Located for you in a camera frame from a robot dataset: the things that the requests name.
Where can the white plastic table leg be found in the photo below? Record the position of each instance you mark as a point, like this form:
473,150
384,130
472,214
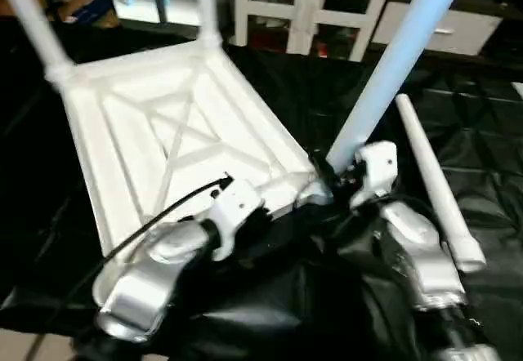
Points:
37,22
392,67
437,181
207,6

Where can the white plastic table top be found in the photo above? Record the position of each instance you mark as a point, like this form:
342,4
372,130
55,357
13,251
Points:
163,132

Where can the black mat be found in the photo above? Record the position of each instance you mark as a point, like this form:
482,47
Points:
343,296

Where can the white glass door cabinet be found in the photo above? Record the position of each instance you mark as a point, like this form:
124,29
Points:
302,10

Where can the white drawer unit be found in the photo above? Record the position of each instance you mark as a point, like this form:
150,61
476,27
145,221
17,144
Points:
449,30

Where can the blue box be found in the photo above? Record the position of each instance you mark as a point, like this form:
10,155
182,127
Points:
86,8

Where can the small brown cardboard box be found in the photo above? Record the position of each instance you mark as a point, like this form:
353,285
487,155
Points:
33,6

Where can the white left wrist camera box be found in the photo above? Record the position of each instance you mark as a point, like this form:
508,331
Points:
235,210

